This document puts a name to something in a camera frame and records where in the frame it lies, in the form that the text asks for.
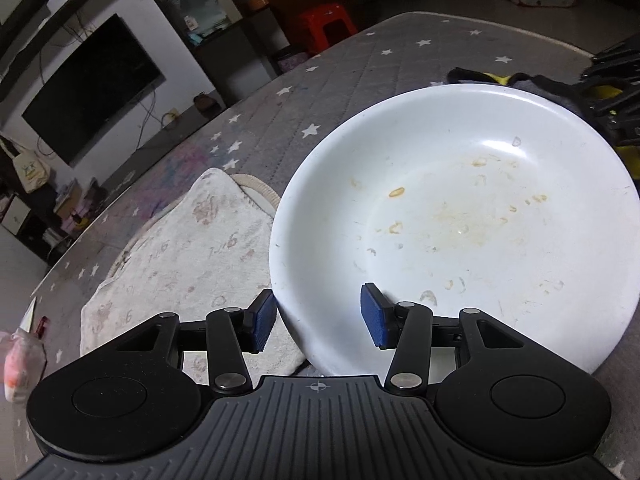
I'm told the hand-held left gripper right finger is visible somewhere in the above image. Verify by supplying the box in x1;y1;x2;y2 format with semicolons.
360;282;523;393

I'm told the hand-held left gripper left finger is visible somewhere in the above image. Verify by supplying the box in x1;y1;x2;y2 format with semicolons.
117;290;278;395

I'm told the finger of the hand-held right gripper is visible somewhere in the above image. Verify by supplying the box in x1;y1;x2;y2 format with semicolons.
597;107;640;148
580;40;640;111

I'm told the yellow grey microfiber cloth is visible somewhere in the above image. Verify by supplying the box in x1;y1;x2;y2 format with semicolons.
446;66;640;181

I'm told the white bowl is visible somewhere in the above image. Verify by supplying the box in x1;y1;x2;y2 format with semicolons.
268;82;627;378

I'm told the white patterned towel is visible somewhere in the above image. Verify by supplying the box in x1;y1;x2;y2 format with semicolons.
80;167;306;386

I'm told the beige woven placemat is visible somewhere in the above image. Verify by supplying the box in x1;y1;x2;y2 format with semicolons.
105;174;281;286

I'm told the black television console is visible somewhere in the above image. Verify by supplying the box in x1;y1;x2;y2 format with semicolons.
65;105;226;221

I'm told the stack of boxes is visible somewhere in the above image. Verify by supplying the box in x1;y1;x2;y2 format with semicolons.
52;180;98;221

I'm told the white paper sheet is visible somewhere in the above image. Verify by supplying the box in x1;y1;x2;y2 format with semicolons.
19;297;38;333

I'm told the pink white tissue pack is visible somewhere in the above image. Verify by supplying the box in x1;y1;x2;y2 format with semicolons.
0;327;47;405

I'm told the dark glass display cabinet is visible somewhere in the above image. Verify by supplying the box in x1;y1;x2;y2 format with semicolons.
165;0;281;101

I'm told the dark cubby bookshelf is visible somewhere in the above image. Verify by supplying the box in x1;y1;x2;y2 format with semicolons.
0;180;51;261

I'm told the beige tote bag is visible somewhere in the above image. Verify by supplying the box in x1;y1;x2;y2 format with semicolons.
0;135;51;193

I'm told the black television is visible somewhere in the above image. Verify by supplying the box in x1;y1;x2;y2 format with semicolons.
21;13;166;167

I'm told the red plastic stool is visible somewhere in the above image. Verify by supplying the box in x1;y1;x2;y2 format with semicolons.
298;4;358;56

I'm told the black wall shelf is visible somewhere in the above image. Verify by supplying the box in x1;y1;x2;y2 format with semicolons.
0;0;108;78

